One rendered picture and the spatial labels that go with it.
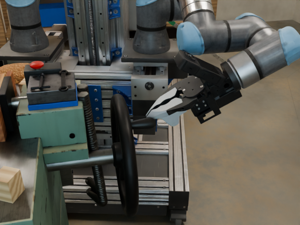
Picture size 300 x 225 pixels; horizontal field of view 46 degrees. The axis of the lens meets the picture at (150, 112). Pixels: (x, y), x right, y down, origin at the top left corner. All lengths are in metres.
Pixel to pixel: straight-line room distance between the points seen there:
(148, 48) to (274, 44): 0.68
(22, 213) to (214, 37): 0.53
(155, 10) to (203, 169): 1.06
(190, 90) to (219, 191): 1.25
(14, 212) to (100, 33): 1.00
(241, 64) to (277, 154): 1.57
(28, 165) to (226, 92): 0.44
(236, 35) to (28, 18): 0.86
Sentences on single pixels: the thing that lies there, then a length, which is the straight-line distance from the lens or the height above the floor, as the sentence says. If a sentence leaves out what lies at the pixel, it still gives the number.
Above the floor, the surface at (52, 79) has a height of 1.00.
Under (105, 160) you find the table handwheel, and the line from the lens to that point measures 0.83.
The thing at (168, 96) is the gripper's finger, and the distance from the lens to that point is 0.79.
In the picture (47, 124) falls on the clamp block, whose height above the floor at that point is 0.93.
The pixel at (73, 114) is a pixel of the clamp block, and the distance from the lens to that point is 0.75.
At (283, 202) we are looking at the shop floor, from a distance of 1.99.
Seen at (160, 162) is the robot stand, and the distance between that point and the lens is 1.77.
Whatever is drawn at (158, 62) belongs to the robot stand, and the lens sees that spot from 1.35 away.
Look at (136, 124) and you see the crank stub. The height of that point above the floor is 0.92.
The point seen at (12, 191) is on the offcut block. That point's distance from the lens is 0.63.
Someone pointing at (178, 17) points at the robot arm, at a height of 0.95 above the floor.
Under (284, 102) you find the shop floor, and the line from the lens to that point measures 2.89.
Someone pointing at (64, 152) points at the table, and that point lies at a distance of 0.78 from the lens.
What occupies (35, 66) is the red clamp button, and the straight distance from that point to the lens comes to 0.81.
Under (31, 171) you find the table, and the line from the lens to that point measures 0.70.
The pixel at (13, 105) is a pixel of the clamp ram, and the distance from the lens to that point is 0.81.
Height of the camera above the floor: 1.33
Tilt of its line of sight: 31 degrees down
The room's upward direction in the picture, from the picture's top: straight up
